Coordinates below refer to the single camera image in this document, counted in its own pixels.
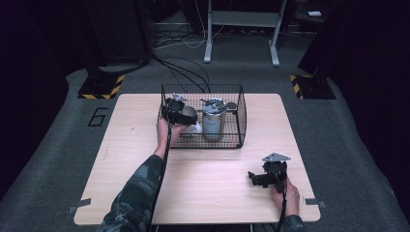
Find right hand-held gripper cable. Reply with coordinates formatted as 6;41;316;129
274;170;288;232

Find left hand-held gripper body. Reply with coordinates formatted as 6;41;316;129
161;92;188;125

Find hand-held gripper cable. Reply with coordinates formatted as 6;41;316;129
147;117;173;232
274;170;288;232

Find grey tape piece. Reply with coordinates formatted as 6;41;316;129
302;196;327;210
67;197;93;216

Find left hand-held gripper cable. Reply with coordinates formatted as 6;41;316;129
147;117;173;232

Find steel tumbler with lid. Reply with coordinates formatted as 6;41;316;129
201;98;228;142

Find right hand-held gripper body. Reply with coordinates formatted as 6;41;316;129
261;152;291;193

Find white metal stand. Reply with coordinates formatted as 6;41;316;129
203;0;288;68

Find white cup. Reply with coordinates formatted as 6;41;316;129
180;105;203;136

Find person's left hand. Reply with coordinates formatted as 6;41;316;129
156;117;189;151

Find black floor cables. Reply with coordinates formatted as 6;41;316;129
150;52;213;95

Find white floor cables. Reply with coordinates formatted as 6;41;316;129
154;0;227;51

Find black stand with striped base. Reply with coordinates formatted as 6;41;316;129
76;0;126;101
288;47;337;101

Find black wire basket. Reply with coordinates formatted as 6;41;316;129
158;83;248;150

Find person's right hand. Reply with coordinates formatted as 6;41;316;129
270;177;301;217

